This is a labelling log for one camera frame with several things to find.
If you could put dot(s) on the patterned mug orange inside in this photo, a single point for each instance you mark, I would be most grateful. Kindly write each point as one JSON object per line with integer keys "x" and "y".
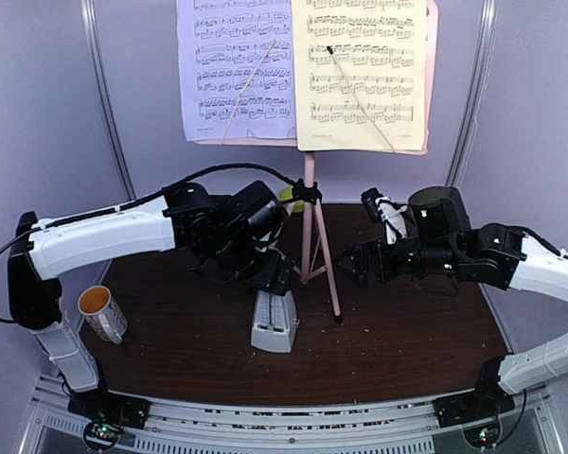
{"x": 99, "y": 309}

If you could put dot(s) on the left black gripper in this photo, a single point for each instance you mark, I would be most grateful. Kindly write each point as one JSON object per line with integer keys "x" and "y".
{"x": 264, "y": 279}

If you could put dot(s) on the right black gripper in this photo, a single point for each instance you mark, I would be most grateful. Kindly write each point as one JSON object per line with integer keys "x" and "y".
{"x": 376, "y": 251}

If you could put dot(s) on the lavender sheet music paper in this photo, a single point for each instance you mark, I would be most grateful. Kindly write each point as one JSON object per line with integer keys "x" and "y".
{"x": 236, "y": 69}

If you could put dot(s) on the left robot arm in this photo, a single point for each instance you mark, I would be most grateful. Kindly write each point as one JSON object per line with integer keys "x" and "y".
{"x": 235, "y": 232}

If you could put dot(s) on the green bowl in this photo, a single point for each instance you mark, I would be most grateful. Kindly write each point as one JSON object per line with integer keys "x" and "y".
{"x": 286, "y": 198}

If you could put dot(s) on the grey metronome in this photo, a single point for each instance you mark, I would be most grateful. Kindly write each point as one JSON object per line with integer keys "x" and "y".
{"x": 274, "y": 322}

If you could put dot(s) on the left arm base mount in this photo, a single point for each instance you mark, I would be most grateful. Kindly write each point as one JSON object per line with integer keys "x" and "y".
{"x": 112, "y": 408}

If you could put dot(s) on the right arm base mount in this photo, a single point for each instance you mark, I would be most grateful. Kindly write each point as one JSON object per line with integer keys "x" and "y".
{"x": 486, "y": 400}

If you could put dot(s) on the yellowed sheet music paper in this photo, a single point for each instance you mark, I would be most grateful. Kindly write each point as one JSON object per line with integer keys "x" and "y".
{"x": 360, "y": 71}

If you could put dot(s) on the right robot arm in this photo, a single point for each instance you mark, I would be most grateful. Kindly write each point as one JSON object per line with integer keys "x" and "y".
{"x": 431, "y": 235}

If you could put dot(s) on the pink music stand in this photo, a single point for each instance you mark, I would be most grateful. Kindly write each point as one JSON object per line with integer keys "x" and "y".
{"x": 315, "y": 256}

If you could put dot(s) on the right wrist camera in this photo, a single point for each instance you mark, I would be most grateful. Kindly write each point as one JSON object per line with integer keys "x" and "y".
{"x": 389, "y": 214}

